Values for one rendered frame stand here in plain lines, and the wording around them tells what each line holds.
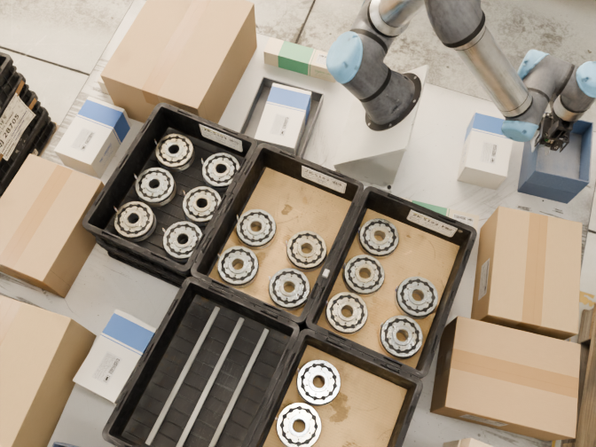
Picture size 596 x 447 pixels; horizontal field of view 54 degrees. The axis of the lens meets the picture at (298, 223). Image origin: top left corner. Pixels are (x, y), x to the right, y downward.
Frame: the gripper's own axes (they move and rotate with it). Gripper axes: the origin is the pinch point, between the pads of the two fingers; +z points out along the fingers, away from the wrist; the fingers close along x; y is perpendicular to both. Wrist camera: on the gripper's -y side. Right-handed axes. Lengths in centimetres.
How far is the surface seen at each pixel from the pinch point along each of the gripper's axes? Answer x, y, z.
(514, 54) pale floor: 13, -103, 83
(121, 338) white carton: -96, 81, 3
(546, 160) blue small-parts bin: 4.9, 1.5, 5.0
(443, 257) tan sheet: -21.0, 40.9, -0.7
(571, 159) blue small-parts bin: 12.0, -0.6, 5.0
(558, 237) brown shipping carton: 6.7, 29.2, -3.7
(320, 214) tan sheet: -55, 37, -1
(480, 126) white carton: -15.6, -3.9, 3.4
